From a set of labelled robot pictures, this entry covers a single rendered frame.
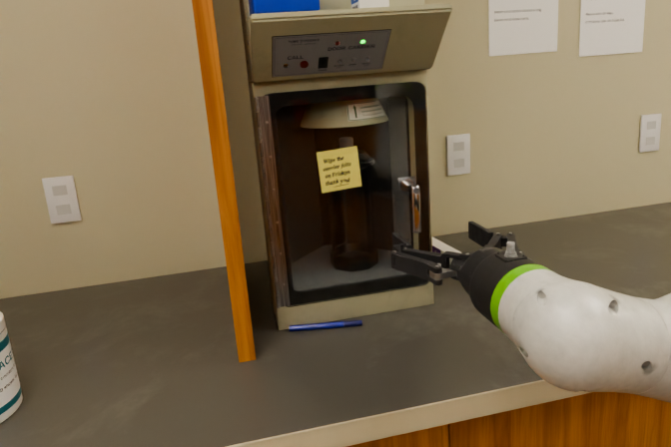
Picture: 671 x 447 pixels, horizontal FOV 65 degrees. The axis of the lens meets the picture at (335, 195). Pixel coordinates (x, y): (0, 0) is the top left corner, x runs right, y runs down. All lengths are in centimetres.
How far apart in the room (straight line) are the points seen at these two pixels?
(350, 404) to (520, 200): 99
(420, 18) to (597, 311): 53
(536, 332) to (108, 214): 111
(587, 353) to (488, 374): 37
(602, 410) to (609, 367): 48
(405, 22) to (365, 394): 58
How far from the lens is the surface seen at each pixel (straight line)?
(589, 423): 105
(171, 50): 136
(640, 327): 59
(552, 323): 55
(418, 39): 92
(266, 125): 92
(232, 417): 85
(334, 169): 95
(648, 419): 112
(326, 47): 87
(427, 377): 89
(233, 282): 90
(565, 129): 169
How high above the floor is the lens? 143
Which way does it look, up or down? 14 degrees down
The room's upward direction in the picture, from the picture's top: 4 degrees counter-clockwise
